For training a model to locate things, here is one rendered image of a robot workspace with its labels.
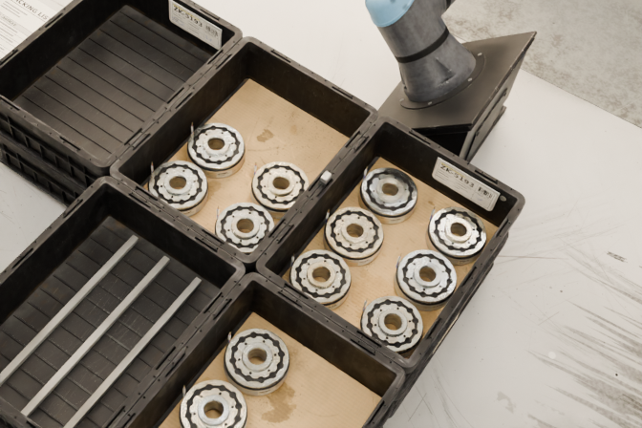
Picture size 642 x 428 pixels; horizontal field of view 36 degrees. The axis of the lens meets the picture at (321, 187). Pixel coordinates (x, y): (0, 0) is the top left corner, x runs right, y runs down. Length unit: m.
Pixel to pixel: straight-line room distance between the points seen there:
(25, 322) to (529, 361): 0.88
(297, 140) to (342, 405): 0.52
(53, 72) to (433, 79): 0.72
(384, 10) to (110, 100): 0.54
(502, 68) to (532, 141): 0.26
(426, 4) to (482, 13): 1.46
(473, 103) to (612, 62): 1.53
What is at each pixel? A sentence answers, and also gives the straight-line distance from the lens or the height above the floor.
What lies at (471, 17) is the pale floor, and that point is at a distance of 3.33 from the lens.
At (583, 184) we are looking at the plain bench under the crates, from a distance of 2.10.
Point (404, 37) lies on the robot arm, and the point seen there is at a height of 0.95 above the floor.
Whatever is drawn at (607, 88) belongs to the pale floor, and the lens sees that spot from 3.27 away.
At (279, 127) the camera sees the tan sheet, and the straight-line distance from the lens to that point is 1.88.
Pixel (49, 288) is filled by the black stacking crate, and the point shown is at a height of 0.83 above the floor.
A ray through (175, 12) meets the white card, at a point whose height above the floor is 0.89.
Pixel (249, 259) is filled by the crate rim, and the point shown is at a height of 0.93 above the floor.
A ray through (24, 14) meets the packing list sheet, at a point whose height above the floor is 0.70.
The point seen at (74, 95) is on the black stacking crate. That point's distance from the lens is 1.93.
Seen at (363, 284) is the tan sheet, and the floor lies 0.83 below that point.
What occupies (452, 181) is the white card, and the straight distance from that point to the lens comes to 1.80.
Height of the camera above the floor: 2.32
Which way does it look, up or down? 56 degrees down
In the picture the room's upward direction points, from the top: 10 degrees clockwise
